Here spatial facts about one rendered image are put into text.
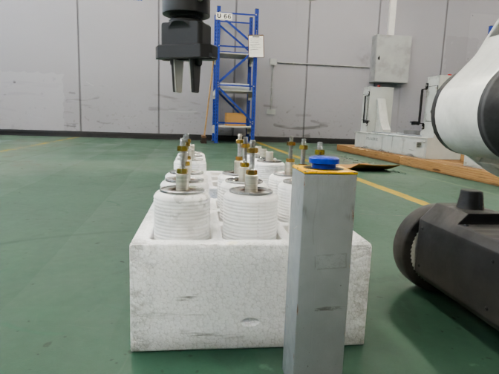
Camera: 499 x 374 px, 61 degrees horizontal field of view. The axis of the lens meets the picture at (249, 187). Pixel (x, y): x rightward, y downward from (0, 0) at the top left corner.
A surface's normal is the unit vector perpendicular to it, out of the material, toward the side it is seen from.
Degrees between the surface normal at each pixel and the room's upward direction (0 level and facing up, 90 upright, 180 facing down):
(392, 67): 90
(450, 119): 102
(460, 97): 73
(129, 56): 90
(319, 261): 90
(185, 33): 90
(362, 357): 0
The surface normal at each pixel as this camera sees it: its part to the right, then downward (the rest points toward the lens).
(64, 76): 0.15, 0.16
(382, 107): 0.14, -0.24
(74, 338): 0.04, -0.99
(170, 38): -0.37, 0.14
